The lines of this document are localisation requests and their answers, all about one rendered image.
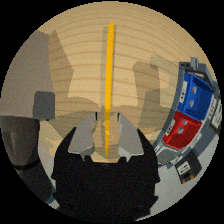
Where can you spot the yellow narrow bar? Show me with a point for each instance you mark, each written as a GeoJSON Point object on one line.
{"type": "Point", "coordinates": [108, 84]}

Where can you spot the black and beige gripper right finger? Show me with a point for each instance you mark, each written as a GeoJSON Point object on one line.
{"type": "Point", "coordinates": [135, 146]}

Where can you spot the red open bin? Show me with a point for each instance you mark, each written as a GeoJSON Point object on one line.
{"type": "Point", "coordinates": [183, 139]}

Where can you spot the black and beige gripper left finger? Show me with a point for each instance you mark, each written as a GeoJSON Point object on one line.
{"type": "Point", "coordinates": [78, 143]}

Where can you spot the grey open bin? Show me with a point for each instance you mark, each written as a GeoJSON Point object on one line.
{"type": "Point", "coordinates": [164, 156]}

